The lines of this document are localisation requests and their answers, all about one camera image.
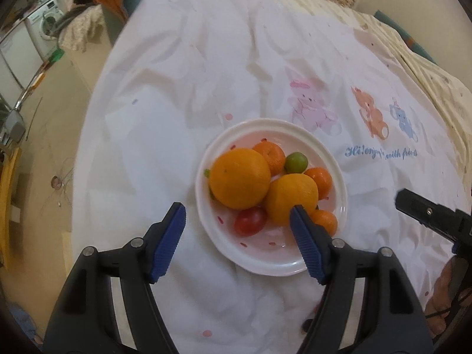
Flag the yellowish orange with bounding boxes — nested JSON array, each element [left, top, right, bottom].
[[263, 173, 319, 227]]

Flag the small mandarin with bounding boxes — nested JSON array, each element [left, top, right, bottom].
[[309, 209, 339, 237], [252, 141, 287, 177], [304, 167, 333, 200]]

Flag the pink dotted white plate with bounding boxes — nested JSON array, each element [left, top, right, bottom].
[[195, 118, 348, 277]]

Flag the yellow wooden chair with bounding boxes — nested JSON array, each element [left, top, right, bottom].
[[0, 147, 23, 270]]

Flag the red cherry tomato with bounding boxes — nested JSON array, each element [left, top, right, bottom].
[[235, 206, 268, 237]]

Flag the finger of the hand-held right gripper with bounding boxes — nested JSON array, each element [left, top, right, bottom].
[[395, 188, 472, 256]]

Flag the chrome rail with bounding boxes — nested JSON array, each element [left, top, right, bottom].
[[15, 59, 52, 109]]

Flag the cream patterned quilt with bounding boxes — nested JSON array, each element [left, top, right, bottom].
[[206, 0, 472, 189]]

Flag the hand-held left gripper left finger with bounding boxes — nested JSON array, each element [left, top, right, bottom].
[[42, 202, 187, 354]]

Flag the person's right hand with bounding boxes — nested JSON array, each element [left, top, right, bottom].
[[424, 256, 472, 343]]

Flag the white cartoon printed blanket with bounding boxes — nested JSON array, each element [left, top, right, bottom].
[[72, 0, 472, 354]]

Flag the grey metal box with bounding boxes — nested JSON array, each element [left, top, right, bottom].
[[2, 111, 27, 141]]

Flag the small green fruit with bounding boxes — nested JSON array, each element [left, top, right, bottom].
[[284, 152, 308, 175]]

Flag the white kitchen cabinets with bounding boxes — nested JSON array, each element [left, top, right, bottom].
[[0, 26, 43, 93]]

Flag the cream knitted throw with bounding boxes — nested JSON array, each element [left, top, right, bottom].
[[61, 5, 107, 53]]

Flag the teal pillow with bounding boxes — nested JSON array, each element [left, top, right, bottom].
[[374, 9, 437, 63]]

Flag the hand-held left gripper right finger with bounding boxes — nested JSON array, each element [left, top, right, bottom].
[[289, 204, 435, 354]]

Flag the large round orange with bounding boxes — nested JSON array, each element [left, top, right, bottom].
[[209, 147, 271, 210]]

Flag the white washing machine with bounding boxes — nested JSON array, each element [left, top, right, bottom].
[[24, 0, 69, 60]]

